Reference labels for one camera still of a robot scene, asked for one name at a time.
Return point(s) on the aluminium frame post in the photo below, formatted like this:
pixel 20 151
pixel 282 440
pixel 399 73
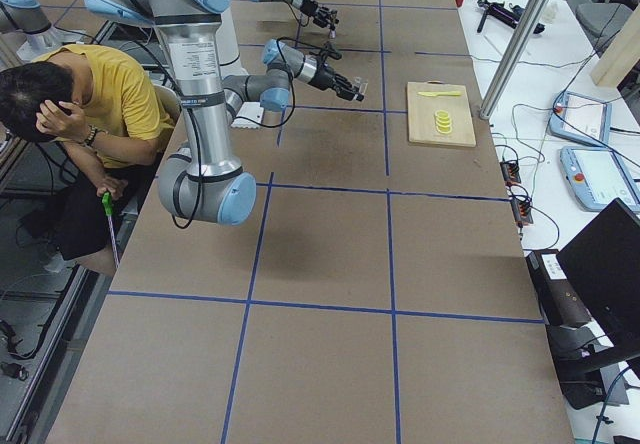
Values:
pixel 513 52

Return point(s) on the blue teach pendant right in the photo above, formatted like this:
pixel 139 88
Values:
pixel 597 176

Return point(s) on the steel jigger measuring cup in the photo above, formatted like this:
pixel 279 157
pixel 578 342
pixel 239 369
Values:
pixel 332 35

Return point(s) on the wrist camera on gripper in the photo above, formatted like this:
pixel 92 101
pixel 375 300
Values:
pixel 328 51

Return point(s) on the small glass beaker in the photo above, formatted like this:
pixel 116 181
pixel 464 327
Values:
pixel 360 85

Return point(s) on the front lemon slice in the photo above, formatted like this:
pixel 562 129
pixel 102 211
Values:
pixel 443 130

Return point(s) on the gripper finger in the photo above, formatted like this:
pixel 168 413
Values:
pixel 349 93
pixel 332 16
pixel 343 81
pixel 326 24

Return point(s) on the person in yellow shirt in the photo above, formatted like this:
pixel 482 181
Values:
pixel 101 105

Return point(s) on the blue teach pendant left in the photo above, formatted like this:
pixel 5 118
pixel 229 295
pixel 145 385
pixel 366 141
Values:
pixel 580 119

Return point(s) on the bamboo cutting board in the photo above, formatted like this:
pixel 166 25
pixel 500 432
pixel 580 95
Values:
pixel 421 118

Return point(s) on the blue teach pendant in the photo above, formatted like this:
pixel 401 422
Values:
pixel 597 176
pixel 580 119

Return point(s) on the yellow plastic knife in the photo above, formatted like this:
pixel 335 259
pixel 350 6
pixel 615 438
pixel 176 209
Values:
pixel 433 94

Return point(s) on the black computer monitor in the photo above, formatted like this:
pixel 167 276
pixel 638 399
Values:
pixel 602 264

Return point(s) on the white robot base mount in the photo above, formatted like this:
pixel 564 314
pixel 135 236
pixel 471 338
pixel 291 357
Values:
pixel 250 114

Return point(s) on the wooden plank upright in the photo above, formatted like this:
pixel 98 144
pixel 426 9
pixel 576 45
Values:
pixel 621 53

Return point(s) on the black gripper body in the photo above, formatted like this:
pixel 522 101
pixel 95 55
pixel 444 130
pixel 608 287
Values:
pixel 327 77
pixel 313 8

